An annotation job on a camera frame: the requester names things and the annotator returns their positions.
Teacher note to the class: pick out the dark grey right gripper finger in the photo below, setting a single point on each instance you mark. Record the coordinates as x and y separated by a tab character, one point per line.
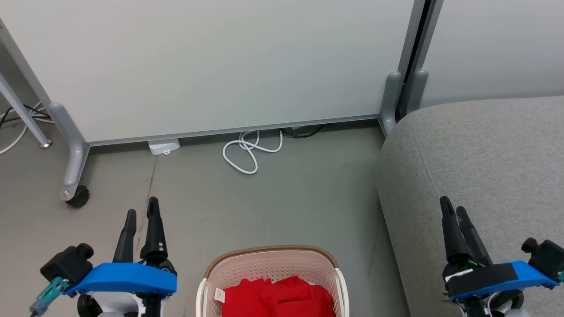
453	237
473	240

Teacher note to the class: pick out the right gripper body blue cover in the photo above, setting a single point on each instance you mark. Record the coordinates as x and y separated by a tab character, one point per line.
493	278

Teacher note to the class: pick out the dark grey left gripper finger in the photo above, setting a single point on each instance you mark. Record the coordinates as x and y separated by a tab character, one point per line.
154	233
126	240

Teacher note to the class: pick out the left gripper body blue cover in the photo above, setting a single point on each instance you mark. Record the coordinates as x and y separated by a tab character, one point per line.
128	278

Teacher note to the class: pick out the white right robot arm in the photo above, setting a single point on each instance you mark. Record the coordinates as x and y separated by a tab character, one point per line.
500	304

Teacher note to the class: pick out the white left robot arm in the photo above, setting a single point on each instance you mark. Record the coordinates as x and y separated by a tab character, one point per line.
116	304

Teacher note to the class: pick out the grey fabric sofa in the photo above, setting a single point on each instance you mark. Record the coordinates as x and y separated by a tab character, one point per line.
476	154

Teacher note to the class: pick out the black caster wheel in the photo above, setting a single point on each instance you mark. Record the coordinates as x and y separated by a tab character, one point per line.
79	197

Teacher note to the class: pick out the white power adapter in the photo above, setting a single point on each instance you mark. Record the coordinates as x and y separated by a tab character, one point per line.
164	146

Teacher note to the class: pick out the grey partition leg with caster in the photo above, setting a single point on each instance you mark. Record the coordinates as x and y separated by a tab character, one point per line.
72	149

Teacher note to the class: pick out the cream plastic laundry basket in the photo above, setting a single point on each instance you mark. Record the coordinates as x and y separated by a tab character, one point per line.
264	264

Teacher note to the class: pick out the short grey partition foot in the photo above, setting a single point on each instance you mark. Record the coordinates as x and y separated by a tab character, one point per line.
416	92
390	103

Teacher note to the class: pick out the grey metal table leg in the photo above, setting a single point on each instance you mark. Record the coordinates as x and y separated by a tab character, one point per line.
22	112

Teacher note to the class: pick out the large white partition panel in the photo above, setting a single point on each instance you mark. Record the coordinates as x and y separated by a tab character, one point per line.
211	61

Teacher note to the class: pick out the narrow white partition panel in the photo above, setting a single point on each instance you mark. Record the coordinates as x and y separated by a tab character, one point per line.
498	48

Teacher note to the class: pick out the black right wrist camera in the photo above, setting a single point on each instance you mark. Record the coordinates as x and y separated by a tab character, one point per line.
546	259

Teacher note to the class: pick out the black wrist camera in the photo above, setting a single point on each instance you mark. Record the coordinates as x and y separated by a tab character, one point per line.
546	259
66	264

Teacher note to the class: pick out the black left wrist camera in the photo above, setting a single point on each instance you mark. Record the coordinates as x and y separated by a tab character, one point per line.
66	264

